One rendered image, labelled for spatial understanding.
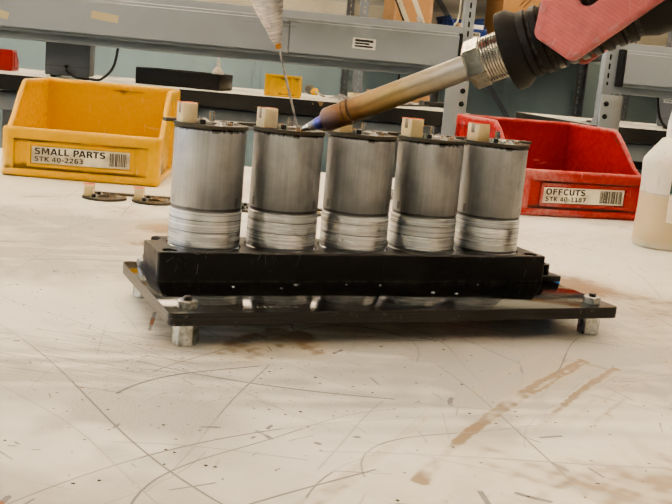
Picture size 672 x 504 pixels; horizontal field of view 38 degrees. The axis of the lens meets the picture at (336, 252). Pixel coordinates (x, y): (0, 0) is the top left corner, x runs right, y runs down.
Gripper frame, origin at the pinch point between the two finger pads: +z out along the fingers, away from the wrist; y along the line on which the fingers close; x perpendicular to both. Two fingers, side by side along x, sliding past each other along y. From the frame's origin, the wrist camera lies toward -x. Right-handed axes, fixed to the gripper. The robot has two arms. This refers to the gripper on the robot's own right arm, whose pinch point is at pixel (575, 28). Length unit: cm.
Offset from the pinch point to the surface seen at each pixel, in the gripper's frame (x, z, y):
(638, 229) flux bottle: 4.9, 7.6, -27.9
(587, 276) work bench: 4.5, 9.1, -15.6
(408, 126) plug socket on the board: -3.6, 6.1, -3.7
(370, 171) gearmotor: -3.3, 7.8, -1.7
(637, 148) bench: -11, 22, -264
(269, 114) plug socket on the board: -6.8, 7.8, 0.3
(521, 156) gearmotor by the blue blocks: 0.1, 4.9, -6.1
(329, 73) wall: -155, 86, -412
